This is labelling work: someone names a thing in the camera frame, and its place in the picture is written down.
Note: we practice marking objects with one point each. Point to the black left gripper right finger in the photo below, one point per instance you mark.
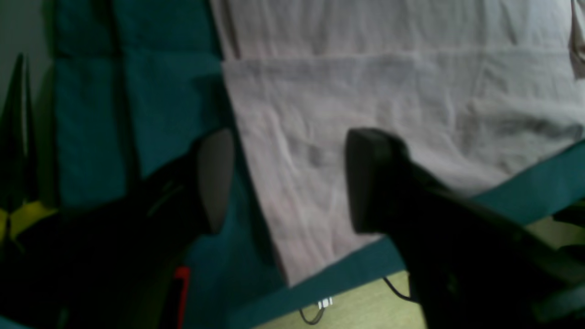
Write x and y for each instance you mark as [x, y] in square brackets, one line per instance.
[470, 267]

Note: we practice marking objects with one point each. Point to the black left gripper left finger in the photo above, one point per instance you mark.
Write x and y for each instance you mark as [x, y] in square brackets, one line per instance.
[113, 268]

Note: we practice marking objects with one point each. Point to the pink T-shirt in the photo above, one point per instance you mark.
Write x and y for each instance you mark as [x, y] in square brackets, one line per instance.
[479, 90]

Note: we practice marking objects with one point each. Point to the orange black clamp right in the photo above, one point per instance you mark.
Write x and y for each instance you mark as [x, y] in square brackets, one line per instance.
[181, 282]

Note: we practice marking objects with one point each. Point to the teal table cloth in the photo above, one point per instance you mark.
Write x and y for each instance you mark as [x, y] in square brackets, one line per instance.
[138, 80]

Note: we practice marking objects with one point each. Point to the yellow handled pliers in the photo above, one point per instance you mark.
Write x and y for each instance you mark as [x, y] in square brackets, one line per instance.
[21, 207]

